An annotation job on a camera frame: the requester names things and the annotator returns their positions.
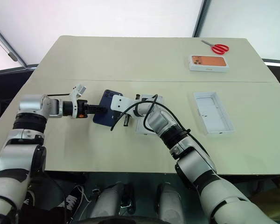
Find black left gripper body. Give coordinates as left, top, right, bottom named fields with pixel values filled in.
left=75, top=99, right=89, bottom=120

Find dark blue smartphone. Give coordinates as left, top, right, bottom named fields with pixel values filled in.
left=92, top=89, right=124, bottom=128

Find white open phone box tray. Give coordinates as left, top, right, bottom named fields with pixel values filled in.
left=135, top=93, right=165, bottom=136

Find white phone box base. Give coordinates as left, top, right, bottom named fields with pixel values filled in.
left=193, top=91, right=236, bottom=136

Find phone box lid orange print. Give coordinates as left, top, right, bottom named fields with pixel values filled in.
left=188, top=54, right=231, bottom=73

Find grey rounded shape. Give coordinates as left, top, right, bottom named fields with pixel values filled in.
left=90, top=182, right=125, bottom=224
left=155, top=182, right=185, bottom=224

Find black sneaker white laces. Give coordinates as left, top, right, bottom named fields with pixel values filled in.
left=23, top=189, right=36, bottom=207
left=57, top=186, right=85, bottom=218

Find grey slanted metal bar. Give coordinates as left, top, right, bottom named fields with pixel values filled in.
left=0, top=21, right=28, bottom=69

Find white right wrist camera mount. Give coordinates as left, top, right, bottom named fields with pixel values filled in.
left=110, top=94, right=137, bottom=118

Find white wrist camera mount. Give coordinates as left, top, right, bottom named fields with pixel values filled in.
left=69, top=84, right=87, bottom=119
left=110, top=94, right=137, bottom=118

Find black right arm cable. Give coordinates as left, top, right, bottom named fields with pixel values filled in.
left=110, top=93, right=192, bottom=139

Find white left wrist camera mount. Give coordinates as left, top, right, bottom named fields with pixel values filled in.
left=69, top=84, right=87, bottom=119

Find red handled scissors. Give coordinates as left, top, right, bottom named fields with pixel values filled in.
left=200, top=39, right=230, bottom=56

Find dark window frame post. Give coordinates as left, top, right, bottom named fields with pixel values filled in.
left=192, top=0, right=212, bottom=38

